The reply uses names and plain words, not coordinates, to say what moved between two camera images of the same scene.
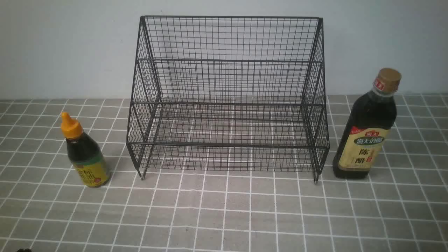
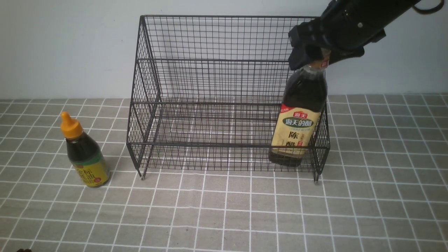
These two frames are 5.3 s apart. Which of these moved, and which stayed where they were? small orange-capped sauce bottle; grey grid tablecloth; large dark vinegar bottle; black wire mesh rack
Moved: large dark vinegar bottle
Stayed: grey grid tablecloth; small orange-capped sauce bottle; black wire mesh rack
